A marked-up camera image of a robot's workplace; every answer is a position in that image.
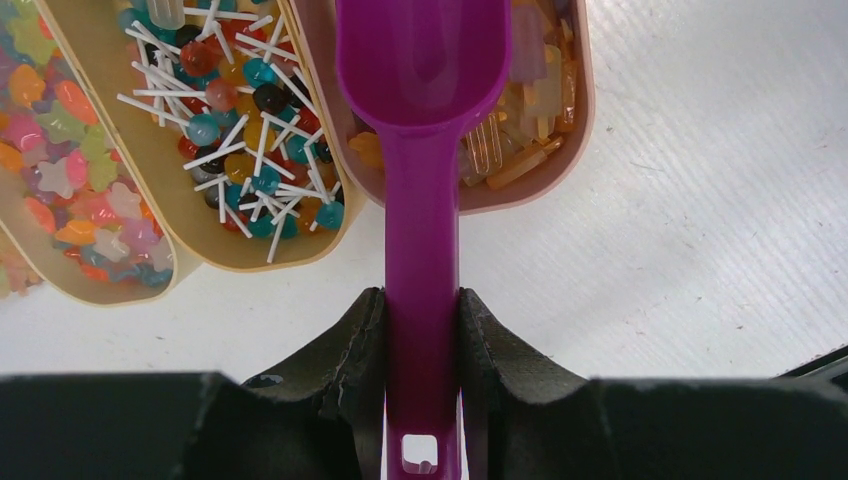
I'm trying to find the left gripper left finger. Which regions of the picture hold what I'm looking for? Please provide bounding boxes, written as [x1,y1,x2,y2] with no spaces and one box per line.
[1,288,386,479]

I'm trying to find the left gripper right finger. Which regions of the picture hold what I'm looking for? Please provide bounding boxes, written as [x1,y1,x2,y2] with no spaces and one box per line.
[458,289,847,479]

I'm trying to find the magenta plastic scoop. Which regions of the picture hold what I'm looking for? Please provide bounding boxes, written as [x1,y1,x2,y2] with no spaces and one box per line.
[336,1,512,479]

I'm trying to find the tray of popsicle candies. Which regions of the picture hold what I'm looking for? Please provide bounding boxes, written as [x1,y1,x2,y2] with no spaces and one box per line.
[287,1,595,215]

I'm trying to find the tray of gummy candies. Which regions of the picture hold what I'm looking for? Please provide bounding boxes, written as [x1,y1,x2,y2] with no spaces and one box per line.
[1,1,199,307]

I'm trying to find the tray of lollipop candies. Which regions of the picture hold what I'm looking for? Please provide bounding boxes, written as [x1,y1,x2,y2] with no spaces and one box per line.
[33,0,368,274]

